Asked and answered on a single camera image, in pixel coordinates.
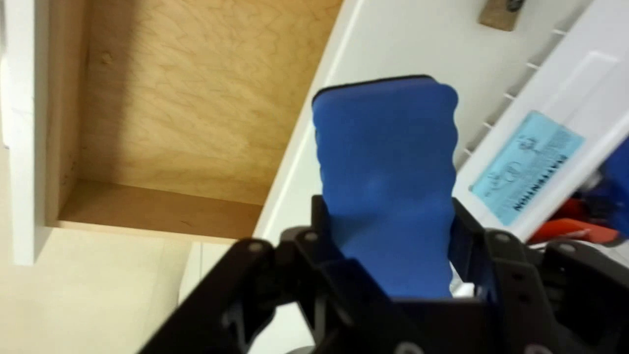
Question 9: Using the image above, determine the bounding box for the red bowl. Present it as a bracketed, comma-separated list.
[530, 194, 624, 247]

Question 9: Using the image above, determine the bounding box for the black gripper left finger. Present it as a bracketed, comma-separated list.
[141, 194, 422, 354]

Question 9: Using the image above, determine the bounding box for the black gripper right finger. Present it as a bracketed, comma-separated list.
[449, 198, 629, 354]

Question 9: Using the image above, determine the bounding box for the blue rectangular eraser block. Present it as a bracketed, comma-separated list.
[312, 74, 463, 303]

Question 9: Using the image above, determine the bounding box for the white board blue label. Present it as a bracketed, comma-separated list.
[451, 0, 629, 244]

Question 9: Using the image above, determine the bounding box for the wooden drawer white front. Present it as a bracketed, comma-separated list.
[0, 0, 349, 269]

